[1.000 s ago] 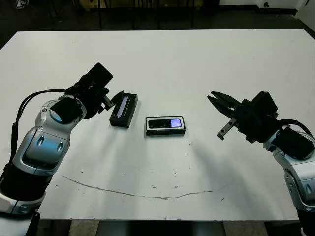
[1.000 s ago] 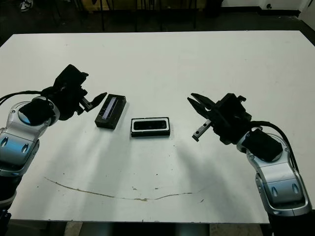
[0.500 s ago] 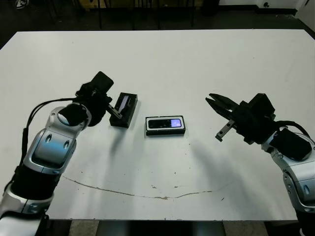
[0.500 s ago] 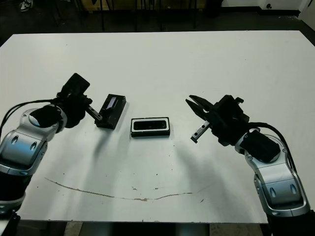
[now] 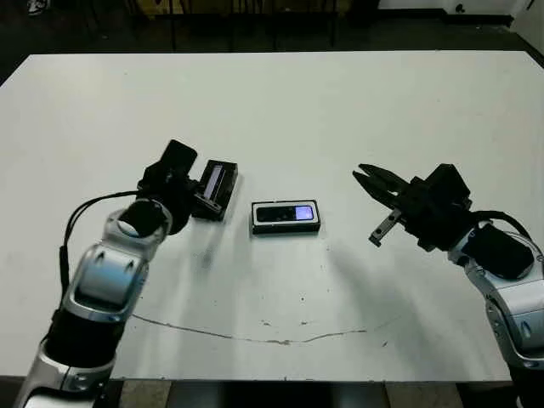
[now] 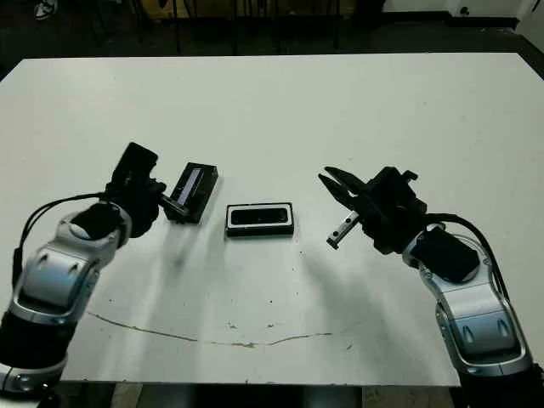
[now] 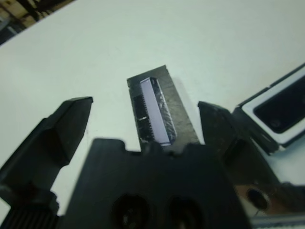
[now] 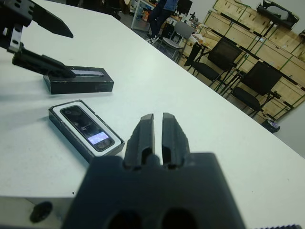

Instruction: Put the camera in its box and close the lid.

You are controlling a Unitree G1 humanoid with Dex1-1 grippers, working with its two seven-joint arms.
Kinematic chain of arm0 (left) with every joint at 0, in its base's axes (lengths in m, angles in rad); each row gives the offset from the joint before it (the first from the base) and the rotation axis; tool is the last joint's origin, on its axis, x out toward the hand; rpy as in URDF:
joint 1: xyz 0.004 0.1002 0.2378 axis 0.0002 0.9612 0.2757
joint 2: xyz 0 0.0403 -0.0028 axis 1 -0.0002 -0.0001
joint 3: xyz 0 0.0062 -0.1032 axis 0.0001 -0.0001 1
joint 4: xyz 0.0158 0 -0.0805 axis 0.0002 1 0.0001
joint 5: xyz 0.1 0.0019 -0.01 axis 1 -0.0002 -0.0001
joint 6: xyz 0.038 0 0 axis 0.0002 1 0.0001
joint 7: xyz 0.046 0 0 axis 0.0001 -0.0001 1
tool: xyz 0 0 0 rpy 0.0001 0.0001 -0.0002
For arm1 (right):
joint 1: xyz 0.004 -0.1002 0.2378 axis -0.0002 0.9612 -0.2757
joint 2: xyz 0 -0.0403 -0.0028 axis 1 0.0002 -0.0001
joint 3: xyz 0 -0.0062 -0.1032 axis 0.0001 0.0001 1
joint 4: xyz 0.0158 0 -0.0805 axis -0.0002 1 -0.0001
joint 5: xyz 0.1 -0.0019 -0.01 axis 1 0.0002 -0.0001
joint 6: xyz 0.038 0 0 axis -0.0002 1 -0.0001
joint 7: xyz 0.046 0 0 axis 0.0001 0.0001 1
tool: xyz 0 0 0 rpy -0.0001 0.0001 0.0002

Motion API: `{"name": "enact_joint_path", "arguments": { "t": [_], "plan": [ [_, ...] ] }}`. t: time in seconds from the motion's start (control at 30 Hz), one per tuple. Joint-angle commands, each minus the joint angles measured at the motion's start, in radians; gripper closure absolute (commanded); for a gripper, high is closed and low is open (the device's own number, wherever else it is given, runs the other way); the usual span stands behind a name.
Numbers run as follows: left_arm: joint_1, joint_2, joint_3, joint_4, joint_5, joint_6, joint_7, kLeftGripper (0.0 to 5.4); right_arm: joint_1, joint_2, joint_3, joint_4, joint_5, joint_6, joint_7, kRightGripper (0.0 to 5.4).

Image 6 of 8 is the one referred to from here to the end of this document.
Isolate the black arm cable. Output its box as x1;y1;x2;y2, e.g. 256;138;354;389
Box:
424;211;511;309
11;192;112;294

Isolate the white black sneaker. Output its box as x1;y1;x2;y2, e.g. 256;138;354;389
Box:
34;0;59;21

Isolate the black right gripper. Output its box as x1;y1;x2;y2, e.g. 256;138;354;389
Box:
317;166;428;256

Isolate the black mesh chair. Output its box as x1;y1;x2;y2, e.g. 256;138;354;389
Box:
173;0;239;55

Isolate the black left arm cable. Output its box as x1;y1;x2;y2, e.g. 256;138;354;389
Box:
11;192;112;294

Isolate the black box base white lining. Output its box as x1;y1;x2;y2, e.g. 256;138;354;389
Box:
224;202;295;238

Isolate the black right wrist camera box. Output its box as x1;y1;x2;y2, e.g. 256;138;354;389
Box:
367;166;420;201

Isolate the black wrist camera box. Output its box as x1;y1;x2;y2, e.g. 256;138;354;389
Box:
367;166;420;201
113;142;159;184

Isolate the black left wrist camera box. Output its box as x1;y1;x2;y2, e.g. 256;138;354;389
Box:
113;142;159;184

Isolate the black box lid silver strip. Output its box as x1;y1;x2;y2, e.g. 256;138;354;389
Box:
163;161;221;226

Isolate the black phone-like camera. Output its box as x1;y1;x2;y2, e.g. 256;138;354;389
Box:
231;207;290;225

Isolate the white door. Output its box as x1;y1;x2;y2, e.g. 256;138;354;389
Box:
516;0;544;39

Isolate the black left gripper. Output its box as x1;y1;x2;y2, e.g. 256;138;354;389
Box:
105;180;199;239

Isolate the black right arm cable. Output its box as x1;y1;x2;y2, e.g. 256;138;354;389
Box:
424;211;511;309

